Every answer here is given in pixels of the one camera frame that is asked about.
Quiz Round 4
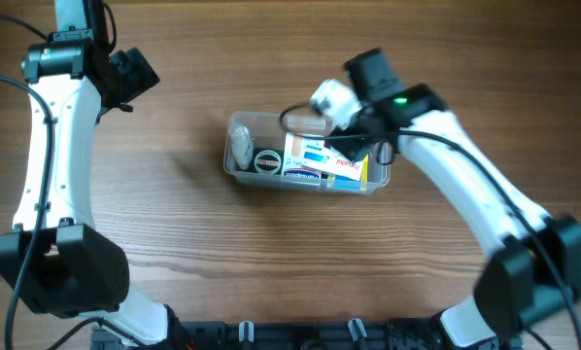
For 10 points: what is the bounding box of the white Panadol box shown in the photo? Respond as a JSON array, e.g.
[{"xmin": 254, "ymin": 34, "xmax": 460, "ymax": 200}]
[{"xmin": 300, "ymin": 139, "xmax": 363, "ymax": 181}]

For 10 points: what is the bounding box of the blue yellow VapoDrops box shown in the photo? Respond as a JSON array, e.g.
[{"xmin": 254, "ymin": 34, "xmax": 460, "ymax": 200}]
[{"xmin": 327, "ymin": 156, "xmax": 369, "ymax": 192}]

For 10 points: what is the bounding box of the white orange medicine box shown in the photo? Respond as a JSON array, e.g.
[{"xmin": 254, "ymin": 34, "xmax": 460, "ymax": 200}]
[{"xmin": 282, "ymin": 133, "xmax": 325, "ymax": 186}]

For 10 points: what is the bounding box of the green round-logo packet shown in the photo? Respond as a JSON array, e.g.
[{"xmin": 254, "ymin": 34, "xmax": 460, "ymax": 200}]
[{"xmin": 251, "ymin": 148, "xmax": 283, "ymax": 175}]

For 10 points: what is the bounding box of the white spray bottle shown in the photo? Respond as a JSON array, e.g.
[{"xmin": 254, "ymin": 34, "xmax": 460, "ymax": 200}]
[{"xmin": 228, "ymin": 122, "xmax": 254, "ymax": 170}]

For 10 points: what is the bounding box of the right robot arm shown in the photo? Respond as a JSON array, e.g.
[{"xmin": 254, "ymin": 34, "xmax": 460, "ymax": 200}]
[{"xmin": 310, "ymin": 49, "xmax": 581, "ymax": 349}]

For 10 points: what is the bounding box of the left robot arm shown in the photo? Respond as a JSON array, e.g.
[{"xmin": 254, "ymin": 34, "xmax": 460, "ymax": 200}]
[{"xmin": 0, "ymin": 0, "xmax": 180, "ymax": 349}]

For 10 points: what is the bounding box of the clear plastic container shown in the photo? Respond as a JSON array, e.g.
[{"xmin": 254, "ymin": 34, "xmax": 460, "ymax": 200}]
[{"xmin": 223, "ymin": 111, "xmax": 391, "ymax": 194}]

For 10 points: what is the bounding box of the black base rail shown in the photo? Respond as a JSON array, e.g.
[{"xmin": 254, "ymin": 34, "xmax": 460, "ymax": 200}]
[{"xmin": 89, "ymin": 318, "xmax": 515, "ymax": 350}]

